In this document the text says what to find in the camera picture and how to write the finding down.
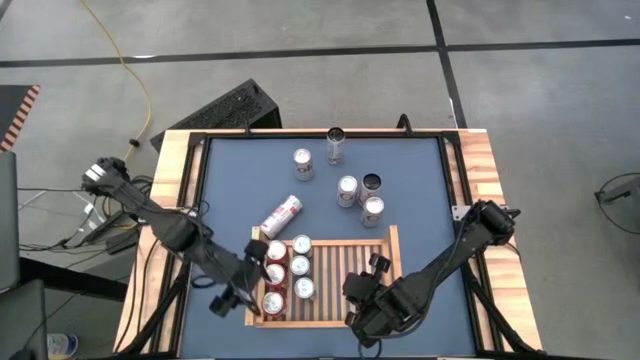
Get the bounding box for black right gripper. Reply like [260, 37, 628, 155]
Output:
[342, 253, 416, 346]

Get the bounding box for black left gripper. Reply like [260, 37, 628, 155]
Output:
[208, 238, 270, 318]

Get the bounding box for blue silver Red Bull can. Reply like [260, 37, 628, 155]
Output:
[292, 234, 314, 259]
[289, 254, 312, 279]
[293, 277, 316, 301]

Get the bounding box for red can sideways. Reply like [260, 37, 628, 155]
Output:
[259, 194, 304, 240]

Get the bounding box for silver Diet Coke can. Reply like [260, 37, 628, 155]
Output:
[292, 147, 315, 182]
[337, 174, 361, 209]
[360, 195, 386, 229]

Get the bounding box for white Celsius drink can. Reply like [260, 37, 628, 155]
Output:
[359, 172, 384, 204]
[326, 126, 347, 166]

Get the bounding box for wooden slatted shelf tray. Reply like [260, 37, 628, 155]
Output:
[243, 224, 407, 329]

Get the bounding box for blue table mat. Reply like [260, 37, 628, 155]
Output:
[178, 135, 479, 359]

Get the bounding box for black power strip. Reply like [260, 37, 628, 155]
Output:
[82, 209, 126, 244]

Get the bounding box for black base beam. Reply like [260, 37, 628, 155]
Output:
[18, 255, 130, 303]

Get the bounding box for black mesh computer case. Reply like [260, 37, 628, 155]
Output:
[149, 78, 284, 151]

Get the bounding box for white blue container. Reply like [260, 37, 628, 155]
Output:
[47, 332, 80, 360]

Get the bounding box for grey panel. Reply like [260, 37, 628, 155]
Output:
[0, 149, 20, 294]

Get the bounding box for grey stand base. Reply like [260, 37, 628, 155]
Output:
[594, 174, 640, 204]

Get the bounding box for black mat with striped edge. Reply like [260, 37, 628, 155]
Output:
[0, 83, 42, 153]

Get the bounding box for black metal table frame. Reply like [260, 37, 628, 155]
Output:
[117, 127, 539, 360]

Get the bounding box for black cable loop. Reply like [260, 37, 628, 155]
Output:
[593, 172, 640, 260]

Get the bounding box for yellow extension cable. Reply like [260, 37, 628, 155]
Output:
[79, 0, 154, 231]

